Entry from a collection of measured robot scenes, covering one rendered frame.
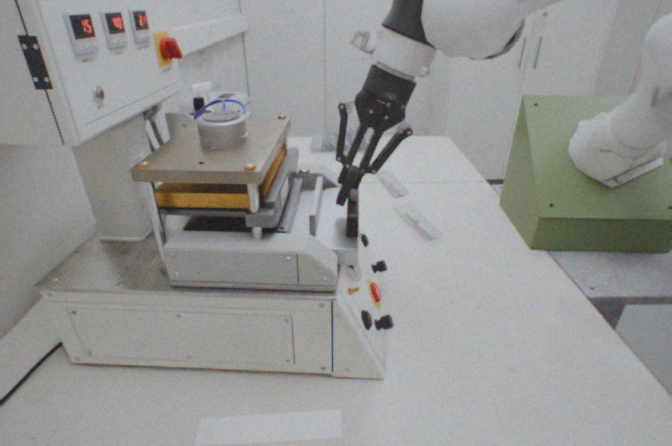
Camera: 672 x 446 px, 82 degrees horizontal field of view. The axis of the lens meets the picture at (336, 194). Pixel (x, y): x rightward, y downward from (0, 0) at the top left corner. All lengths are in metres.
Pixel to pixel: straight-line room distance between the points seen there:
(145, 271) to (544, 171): 0.91
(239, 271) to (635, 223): 0.94
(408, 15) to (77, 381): 0.77
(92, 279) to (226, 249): 0.23
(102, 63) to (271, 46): 2.52
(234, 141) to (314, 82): 2.50
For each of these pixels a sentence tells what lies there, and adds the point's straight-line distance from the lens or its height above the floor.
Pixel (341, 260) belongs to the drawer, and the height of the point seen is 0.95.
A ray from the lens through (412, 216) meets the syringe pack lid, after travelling 1.11.
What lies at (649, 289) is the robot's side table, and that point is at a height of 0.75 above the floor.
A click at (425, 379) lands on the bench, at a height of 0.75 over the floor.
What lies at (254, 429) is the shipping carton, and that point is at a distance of 0.57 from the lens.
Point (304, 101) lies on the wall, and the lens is 3.15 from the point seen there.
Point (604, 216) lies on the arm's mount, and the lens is 1.13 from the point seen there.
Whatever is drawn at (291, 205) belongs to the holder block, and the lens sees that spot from 0.68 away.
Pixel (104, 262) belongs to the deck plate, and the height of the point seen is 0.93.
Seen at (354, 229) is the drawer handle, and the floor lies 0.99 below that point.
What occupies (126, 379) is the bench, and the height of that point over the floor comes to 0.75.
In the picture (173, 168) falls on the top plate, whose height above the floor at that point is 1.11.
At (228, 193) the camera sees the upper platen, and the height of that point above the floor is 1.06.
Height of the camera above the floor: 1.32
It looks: 27 degrees down
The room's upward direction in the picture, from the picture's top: straight up
